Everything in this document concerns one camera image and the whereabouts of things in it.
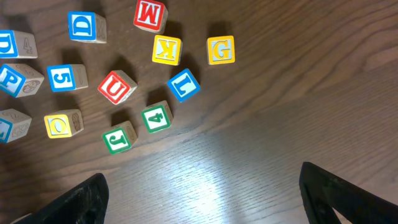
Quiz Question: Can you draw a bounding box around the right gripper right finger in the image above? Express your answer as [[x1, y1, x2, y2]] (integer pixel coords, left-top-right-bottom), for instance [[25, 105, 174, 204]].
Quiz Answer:
[[299, 162, 397, 223]]

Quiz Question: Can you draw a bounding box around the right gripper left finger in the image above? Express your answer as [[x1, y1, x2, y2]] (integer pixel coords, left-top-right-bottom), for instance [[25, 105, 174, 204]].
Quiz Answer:
[[13, 173, 109, 224]]

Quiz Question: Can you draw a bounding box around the green J block right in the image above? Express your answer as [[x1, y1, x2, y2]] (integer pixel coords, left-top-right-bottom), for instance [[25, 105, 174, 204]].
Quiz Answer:
[[101, 121, 137, 154]]

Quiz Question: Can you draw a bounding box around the blue L block left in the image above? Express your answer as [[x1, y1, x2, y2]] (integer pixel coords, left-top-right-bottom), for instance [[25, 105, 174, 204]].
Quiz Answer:
[[1, 109, 32, 144]]

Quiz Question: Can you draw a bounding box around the blue l block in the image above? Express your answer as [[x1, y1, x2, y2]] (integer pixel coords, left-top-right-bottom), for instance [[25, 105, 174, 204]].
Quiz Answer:
[[167, 68, 201, 103], [1, 109, 32, 144]]

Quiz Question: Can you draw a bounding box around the green 4 block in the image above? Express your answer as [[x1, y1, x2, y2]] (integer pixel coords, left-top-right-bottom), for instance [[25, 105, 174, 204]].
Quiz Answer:
[[141, 100, 174, 133]]

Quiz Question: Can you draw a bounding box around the red U block right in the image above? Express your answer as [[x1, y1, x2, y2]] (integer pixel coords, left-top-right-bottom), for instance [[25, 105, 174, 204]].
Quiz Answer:
[[98, 70, 137, 105]]

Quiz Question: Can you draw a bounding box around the blue 5 block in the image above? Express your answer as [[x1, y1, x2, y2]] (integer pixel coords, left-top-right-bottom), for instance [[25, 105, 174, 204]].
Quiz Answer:
[[47, 64, 88, 92]]

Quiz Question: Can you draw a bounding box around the blue P block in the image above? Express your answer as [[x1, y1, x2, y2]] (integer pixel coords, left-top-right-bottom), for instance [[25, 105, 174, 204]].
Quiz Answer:
[[1, 63, 44, 98]]

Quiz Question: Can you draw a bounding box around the blue L block right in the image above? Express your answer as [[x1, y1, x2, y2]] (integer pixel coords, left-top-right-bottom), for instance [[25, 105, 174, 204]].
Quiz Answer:
[[167, 68, 201, 103]]

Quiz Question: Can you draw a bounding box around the yellow K block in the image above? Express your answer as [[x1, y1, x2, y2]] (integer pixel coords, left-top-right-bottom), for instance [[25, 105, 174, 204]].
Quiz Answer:
[[152, 35, 183, 66]]

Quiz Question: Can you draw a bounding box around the yellow G block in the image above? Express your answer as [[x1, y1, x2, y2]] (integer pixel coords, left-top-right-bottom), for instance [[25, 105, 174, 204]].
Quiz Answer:
[[206, 35, 236, 65]]

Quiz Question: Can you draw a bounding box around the blue D block upper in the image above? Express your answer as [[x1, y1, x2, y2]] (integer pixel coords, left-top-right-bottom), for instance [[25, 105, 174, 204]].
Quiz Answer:
[[0, 30, 38, 58]]

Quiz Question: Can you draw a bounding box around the blue d block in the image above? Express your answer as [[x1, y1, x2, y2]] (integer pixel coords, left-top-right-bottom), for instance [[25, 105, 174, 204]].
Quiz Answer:
[[0, 30, 38, 58], [68, 11, 107, 44]]

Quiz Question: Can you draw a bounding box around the blue D block right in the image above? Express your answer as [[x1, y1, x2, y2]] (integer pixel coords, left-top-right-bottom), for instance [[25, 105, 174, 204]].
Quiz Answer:
[[68, 11, 107, 44]]

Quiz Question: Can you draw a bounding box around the red M block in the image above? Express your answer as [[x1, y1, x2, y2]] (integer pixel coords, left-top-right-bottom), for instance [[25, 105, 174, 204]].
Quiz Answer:
[[133, 0, 169, 34]]

